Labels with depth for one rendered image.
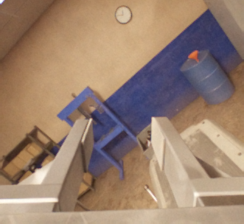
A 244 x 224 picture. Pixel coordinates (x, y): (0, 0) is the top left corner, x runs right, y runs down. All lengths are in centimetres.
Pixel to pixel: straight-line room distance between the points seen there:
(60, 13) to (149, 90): 232
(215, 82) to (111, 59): 200
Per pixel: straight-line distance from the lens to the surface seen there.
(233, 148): 91
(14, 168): 479
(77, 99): 340
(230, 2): 376
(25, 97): 433
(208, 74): 338
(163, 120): 16
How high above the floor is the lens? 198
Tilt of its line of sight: 14 degrees down
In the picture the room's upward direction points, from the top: 44 degrees counter-clockwise
